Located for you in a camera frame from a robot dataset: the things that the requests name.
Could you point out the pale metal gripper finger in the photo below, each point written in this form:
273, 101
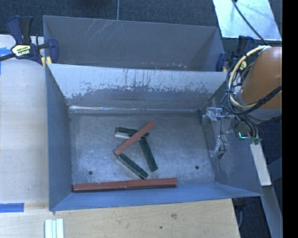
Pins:
219, 144
211, 115

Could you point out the dark green flat block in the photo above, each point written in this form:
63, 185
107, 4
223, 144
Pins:
149, 155
125, 131
132, 166

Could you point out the grey metal bin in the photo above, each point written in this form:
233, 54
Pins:
139, 95

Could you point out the red-brown flat block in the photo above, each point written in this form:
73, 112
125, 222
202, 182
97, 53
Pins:
135, 137
99, 186
151, 183

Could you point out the pale wood flat board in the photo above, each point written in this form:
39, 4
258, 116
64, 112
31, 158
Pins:
22, 133

